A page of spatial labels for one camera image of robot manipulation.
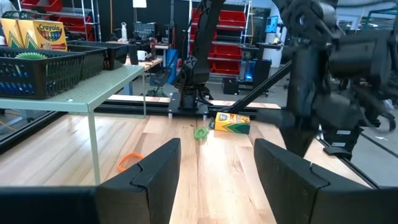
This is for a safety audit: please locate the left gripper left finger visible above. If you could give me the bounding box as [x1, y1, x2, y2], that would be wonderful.
[0, 138, 182, 224]

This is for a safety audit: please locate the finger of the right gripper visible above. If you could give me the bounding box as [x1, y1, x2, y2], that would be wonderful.
[280, 126, 321, 158]

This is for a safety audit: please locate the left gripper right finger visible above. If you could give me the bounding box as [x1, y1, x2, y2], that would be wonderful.
[253, 138, 398, 224]

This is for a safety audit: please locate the yellow green crayon box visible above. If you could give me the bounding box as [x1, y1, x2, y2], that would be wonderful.
[17, 12, 68, 52]
[208, 111, 251, 135]

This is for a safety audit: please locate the green coil wristband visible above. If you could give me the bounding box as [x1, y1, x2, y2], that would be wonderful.
[193, 126, 210, 141]
[14, 52, 49, 60]

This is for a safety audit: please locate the black plastic slotted basket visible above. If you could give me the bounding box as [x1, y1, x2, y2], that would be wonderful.
[67, 40, 130, 71]
[67, 45, 108, 82]
[0, 46, 85, 100]

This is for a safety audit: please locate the crayon box with flap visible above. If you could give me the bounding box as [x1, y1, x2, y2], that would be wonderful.
[0, 11, 25, 49]

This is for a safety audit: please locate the light wood desk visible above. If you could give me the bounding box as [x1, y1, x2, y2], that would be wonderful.
[124, 57, 164, 72]

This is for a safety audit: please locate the black box with white labels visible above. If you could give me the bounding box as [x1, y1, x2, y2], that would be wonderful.
[320, 126, 364, 161]

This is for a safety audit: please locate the orange rubber band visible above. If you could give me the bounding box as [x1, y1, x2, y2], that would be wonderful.
[117, 152, 146, 172]

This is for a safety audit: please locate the black cabinet with blue light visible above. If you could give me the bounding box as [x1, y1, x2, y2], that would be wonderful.
[239, 58, 272, 90]

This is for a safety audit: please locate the blue lit screen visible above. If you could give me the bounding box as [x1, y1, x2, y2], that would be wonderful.
[264, 15, 279, 34]

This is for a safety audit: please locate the shelf with red bins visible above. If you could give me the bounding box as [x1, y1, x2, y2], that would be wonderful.
[18, 0, 102, 41]
[188, 0, 253, 75]

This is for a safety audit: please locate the pale green metal riser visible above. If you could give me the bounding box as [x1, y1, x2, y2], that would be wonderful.
[0, 64, 147, 186]

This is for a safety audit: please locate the black mesh bin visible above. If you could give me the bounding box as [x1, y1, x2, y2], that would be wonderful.
[149, 67, 172, 88]

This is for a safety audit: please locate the white water bottle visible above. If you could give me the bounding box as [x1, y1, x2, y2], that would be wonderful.
[120, 21, 129, 44]

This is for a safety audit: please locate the person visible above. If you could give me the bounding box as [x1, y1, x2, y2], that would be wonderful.
[0, 0, 17, 15]

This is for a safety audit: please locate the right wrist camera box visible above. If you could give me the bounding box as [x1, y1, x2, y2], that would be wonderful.
[329, 39, 394, 82]

